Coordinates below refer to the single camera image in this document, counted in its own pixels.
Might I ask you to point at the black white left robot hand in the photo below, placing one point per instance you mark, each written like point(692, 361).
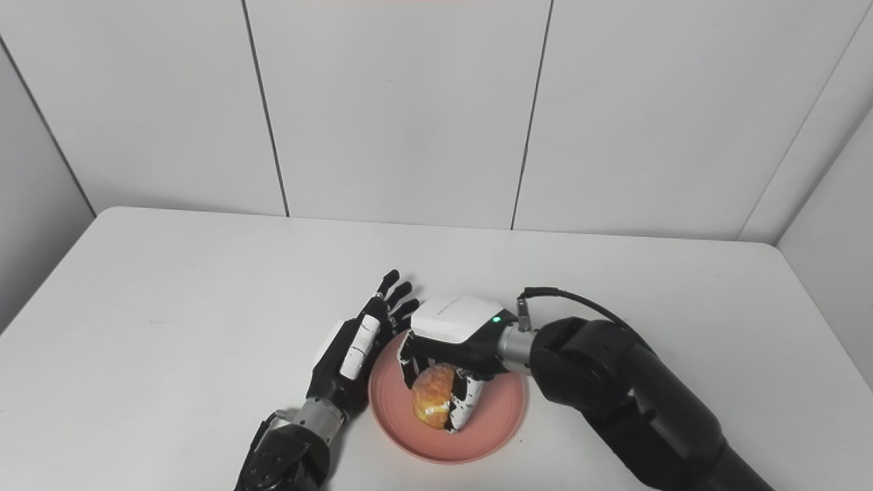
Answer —
point(334, 375)

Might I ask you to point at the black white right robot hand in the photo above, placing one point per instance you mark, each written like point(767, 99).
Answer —
point(457, 334)

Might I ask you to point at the golden cream puff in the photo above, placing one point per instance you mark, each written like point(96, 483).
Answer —
point(433, 395)

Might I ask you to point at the pink round plate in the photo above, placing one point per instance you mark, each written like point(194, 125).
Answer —
point(498, 416)

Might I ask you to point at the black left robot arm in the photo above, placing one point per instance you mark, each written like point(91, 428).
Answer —
point(293, 450)

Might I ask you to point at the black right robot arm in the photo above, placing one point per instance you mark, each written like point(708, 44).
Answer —
point(614, 389)

